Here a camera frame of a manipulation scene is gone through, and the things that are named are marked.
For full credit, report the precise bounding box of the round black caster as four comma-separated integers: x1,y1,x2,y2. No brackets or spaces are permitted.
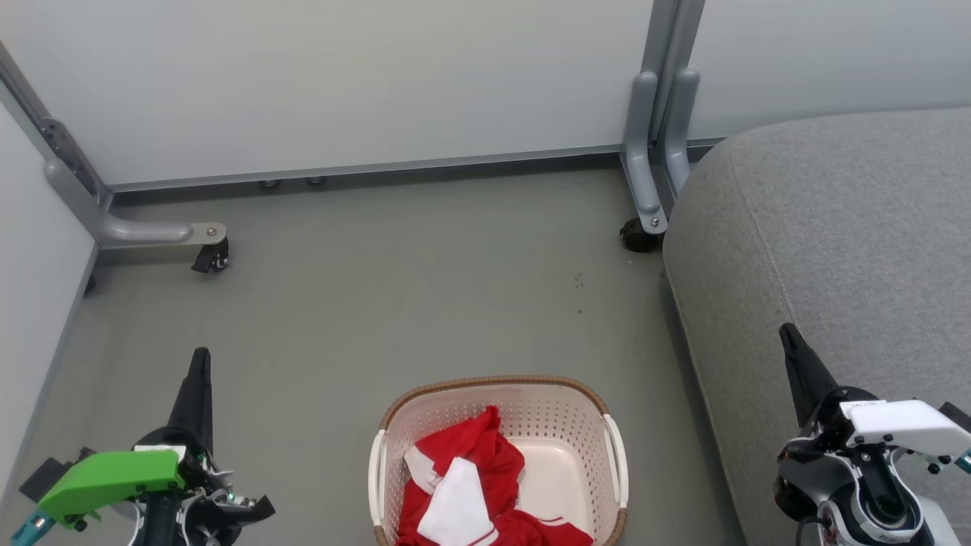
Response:
620,218,665,253

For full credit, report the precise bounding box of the grey upright partition post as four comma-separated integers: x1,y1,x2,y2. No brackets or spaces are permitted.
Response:
641,0,706,145

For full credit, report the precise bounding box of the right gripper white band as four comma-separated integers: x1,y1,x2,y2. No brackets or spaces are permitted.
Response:
779,323,971,460

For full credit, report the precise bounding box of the grey partition foot with plate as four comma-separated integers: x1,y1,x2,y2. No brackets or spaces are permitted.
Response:
44,158,228,249

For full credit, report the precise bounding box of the grey slanted partition post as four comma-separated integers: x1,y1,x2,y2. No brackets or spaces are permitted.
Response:
0,42,115,209

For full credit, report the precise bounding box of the grey partition bottom rail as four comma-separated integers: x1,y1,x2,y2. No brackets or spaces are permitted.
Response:
106,136,725,193

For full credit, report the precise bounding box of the perforated plastic laundry basket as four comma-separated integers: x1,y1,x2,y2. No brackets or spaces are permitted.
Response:
368,375,630,546

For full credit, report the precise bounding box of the red and white garment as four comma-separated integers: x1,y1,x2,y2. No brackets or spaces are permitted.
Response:
396,405,595,546

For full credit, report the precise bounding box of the grey curved partition foot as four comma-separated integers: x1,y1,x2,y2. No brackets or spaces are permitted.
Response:
658,67,701,199
621,71,669,236

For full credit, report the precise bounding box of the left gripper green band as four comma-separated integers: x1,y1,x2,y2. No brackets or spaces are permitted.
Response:
36,347,276,529

